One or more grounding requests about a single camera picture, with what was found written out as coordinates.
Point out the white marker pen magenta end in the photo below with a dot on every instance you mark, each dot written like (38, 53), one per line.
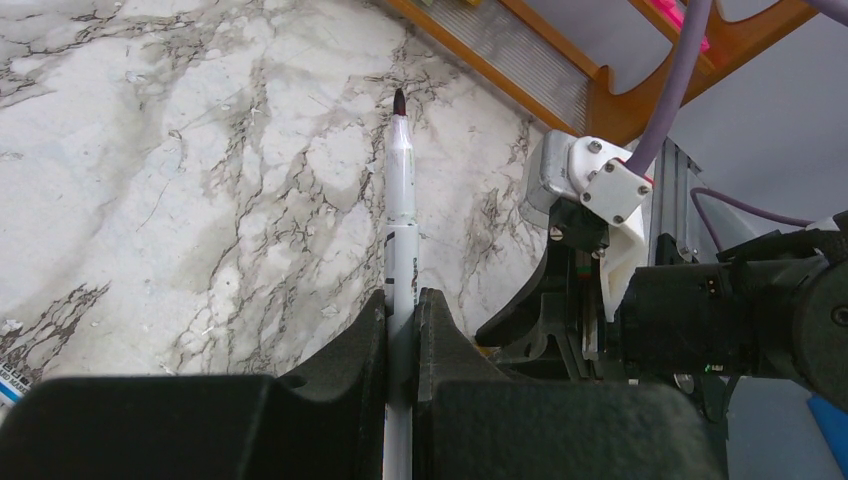
(14, 385)

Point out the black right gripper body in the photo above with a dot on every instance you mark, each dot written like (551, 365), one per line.
(591, 352)

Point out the orange wooden rack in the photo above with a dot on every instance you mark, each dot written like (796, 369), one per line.
(521, 53)

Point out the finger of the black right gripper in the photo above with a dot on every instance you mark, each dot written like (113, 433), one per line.
(527, 339)

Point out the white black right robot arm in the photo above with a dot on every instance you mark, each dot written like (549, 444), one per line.
(773, 307)

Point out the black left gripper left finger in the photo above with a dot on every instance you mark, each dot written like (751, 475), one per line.
(322, 420)

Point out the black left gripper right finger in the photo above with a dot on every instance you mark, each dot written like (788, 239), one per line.
(471, 421)

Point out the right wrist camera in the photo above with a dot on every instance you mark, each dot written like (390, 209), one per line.
(591, 172)

